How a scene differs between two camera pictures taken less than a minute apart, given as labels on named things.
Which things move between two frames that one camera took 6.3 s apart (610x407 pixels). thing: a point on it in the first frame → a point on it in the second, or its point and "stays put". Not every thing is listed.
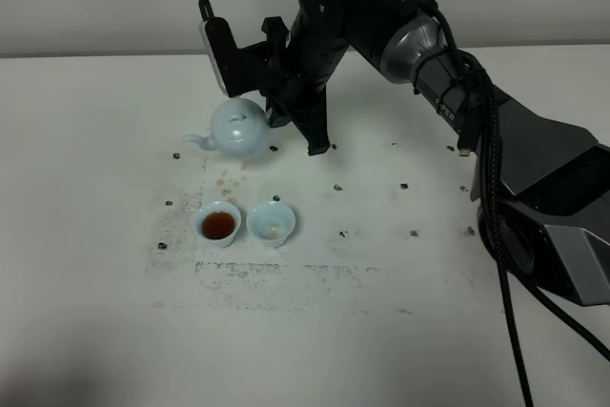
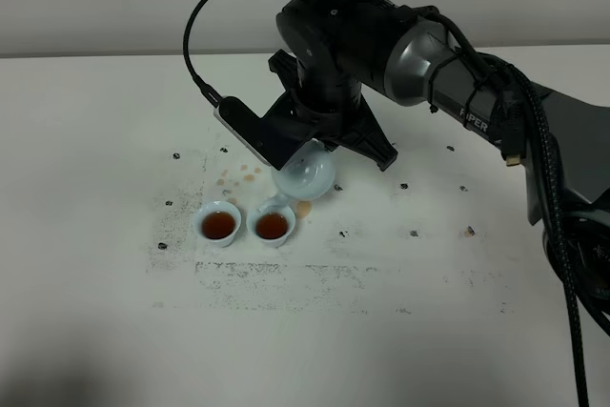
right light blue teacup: [272, 222] stays put
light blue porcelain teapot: [239, 128] → [310, 173]
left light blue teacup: [218, 222] stays put
